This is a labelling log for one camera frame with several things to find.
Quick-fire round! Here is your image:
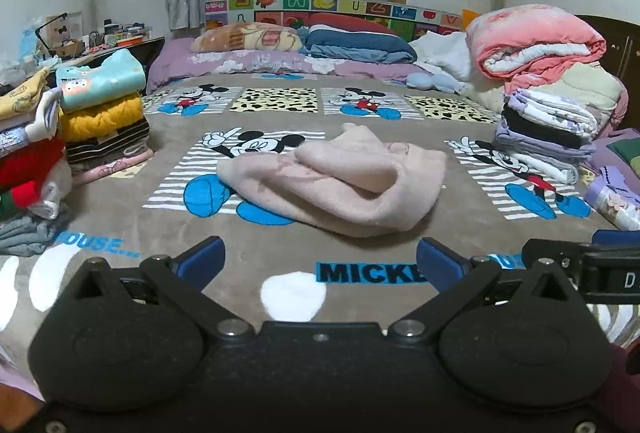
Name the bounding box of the white lilac printed folded garment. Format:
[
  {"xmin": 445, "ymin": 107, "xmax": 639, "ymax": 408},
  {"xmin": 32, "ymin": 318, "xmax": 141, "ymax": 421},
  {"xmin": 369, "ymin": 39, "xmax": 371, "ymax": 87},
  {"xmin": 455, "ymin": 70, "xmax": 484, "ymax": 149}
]
[{"xmin": 502, "ymin": 88, "xmax": 601, "ymax": 137}]

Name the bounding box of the black folded garment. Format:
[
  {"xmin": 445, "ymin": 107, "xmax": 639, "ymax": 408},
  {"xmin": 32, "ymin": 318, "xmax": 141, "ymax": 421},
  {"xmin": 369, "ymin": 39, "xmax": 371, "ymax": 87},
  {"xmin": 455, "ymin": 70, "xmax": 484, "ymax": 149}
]
[{"xmin": 501, "ymin": 105, "xmax": 587, "ymax": 150}]

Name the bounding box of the orange cartoon fleece pillow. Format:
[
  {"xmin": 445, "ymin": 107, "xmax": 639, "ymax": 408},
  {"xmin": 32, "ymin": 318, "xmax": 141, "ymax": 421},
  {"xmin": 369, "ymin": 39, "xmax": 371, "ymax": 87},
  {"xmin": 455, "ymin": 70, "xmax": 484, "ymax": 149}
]
[{"xmin": 191, "ymin": 23, "xmax": 304, "ymax": 54}]

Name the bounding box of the cartoon mouse printed blanket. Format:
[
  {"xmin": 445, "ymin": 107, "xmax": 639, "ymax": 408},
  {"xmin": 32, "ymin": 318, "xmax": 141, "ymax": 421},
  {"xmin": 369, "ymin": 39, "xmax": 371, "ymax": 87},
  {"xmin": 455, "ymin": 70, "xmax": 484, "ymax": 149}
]
[{"xmin": 0, "ymin": 72, "xmax": 640, "ymax": 364}]

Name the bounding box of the lilac printed bedsheet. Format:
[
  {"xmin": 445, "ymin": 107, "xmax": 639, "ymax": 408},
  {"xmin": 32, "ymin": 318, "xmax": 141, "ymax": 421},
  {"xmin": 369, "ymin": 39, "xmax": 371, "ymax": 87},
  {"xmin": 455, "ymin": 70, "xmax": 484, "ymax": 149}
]
[{"xmin": 145, "ymin": 37, "xmax": 418, "ymax": 90}]

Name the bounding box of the pile of mixed folded clothes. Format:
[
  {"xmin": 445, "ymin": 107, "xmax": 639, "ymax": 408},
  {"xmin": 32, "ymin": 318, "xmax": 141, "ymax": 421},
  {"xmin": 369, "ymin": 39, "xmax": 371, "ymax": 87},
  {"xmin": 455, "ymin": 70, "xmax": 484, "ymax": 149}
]
[{"xmin": 0, "ymin": 67, "xmax": 74, "ymax": 257}]

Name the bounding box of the white crumpled cloth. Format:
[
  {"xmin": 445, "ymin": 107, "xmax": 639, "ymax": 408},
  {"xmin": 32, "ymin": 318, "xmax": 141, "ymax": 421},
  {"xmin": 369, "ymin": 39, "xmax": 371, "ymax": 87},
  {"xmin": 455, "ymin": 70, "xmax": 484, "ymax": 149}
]
[{"xmin": 410, "ymin": 31, "xmax": 482, "ymax": 82}]

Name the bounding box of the dark striped folded garment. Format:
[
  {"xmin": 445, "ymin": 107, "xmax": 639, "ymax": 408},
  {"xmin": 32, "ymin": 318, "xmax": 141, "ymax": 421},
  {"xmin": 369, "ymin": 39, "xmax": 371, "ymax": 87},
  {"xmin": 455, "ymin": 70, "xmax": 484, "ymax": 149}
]
[{"xmin": 65, "ymin": 118, "xmax": 151, "ymax": 164}]

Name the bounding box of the purple cloth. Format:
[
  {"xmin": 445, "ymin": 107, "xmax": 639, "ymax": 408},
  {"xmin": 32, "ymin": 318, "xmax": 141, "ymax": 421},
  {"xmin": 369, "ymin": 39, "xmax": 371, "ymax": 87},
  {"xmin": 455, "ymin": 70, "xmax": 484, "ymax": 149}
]
[{"xmin": 589, "ymin": 128, "xmax": 640, "ymax": 194}]

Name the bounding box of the pink folded garment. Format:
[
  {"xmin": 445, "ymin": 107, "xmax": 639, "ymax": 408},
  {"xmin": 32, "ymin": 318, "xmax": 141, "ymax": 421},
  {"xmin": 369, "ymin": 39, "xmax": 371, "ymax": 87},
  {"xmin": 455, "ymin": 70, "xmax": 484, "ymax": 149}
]
[{"xmin": 70, "ymin": 148, "xmax": 155, "ymax": 184}]

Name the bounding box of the pale pink fleece garment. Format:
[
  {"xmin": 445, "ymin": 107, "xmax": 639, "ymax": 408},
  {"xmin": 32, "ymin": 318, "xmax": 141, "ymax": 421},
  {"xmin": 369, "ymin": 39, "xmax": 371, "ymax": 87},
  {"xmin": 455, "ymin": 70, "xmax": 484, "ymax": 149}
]
[{"xmin": 216, "ymin": 123, "xmax": 447, "ymax": 239}]

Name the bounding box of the mint folded garment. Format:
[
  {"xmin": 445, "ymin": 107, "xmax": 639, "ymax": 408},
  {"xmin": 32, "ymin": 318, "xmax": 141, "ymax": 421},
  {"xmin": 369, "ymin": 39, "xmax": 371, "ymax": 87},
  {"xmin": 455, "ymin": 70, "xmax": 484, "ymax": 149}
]
[{"xmin": 55, "ymin": 49, "xmax": 147, "ymax": 110}]

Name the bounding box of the red pillow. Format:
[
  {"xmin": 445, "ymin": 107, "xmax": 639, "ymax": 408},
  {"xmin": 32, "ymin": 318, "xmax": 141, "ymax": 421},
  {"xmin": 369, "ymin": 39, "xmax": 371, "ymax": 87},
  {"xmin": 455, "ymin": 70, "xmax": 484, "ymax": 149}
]
[{"xmin": 304, "ymin": 13, "xmax": 397, "ymax": 37}]

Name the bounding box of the lilac floral garment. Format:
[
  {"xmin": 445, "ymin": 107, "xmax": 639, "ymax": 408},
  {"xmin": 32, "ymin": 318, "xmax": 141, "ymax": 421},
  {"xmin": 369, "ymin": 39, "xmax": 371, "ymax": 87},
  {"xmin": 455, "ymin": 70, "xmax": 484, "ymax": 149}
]
[{"xmin": 583, "ymin": 174, "xmax": 640, "ymax": 232}]

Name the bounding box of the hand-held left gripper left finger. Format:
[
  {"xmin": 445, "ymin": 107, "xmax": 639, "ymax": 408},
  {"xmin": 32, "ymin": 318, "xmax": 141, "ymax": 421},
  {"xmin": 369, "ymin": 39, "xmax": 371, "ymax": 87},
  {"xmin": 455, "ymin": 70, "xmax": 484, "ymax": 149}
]
[{"xmin": 70, "ymin": 235, "xmax": 256, "ymax": 342}]

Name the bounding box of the rolled pink white quilt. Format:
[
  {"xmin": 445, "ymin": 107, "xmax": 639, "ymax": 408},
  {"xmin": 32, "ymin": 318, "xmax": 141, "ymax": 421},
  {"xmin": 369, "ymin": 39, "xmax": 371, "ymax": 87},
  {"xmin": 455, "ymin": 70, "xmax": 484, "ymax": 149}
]
[{"xmin": 466, "ymin": 4, "xmax": 607, "ymax": 90}]

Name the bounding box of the black desk lamp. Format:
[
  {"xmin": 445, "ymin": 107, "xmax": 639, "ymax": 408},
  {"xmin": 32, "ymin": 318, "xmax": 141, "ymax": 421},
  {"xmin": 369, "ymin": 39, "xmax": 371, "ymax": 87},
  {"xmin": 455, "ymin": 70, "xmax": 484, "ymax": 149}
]
[{"xmin": 34, "ymin": 12, "xmax": 69, "ymax": 60}]

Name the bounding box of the dark wooden cabinet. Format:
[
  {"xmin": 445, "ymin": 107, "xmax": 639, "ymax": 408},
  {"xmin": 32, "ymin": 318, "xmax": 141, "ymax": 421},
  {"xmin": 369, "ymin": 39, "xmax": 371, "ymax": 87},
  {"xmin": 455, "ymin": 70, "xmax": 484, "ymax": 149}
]
[{"xmin": 574, "ymin": 15, "xmax": 640, "ymax": 90}]

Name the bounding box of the yellow knit sweater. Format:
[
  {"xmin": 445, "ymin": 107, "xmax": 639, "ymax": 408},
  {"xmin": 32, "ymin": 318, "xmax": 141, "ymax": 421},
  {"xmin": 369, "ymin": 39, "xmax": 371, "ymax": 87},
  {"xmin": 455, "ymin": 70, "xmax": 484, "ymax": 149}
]
[{"xmin": 58, "ymin": 92, "xmax": 147, "ymax": 142}]

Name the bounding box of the colourful picture foam panel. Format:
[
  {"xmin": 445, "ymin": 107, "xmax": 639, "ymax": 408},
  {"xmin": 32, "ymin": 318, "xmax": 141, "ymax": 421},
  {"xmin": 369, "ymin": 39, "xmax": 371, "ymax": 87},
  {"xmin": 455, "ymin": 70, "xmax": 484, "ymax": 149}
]
[{"xmin": 203, "ymin": 0, "xmax": 481, "ymax": 42}]

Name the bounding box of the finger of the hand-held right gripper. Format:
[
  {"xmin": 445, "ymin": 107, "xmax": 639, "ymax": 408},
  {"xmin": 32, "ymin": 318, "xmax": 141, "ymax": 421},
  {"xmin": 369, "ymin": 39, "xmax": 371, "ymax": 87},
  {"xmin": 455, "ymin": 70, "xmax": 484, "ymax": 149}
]
[{"xmin": 521, "ymin": 238, "xmax": 593, "ymax": 276}]

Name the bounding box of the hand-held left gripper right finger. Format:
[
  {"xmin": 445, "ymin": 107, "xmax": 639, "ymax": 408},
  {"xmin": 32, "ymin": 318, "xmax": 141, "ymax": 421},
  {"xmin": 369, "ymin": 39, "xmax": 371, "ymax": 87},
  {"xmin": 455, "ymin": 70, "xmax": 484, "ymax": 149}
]
[{"xmin": 389, "ymin": 237, "xmax": 576, "ymax": 343}]

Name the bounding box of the clutter of small desk items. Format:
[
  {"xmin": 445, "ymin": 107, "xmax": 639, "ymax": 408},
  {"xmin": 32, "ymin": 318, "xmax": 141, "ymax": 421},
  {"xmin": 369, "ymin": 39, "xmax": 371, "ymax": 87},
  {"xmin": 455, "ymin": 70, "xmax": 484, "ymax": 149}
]
[{"xmin": 89, "ymin": 19, "xmax": 152, "ymax": 48}]

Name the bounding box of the cream folded blanket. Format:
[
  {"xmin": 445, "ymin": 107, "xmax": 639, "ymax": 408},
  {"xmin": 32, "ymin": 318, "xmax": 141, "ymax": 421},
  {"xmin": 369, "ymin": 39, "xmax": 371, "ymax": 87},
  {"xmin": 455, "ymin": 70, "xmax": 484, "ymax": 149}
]
[{"xmin": 470, "ymin": 62, "xmax": 628, "ymax": 136}]

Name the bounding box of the dark desk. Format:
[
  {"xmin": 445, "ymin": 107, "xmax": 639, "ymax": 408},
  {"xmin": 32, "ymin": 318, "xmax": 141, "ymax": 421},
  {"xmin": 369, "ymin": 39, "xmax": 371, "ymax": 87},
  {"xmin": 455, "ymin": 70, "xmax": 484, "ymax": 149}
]
[{"xmin": 74, "ymin": 36, "xmax": 166, "ymax": 81}]

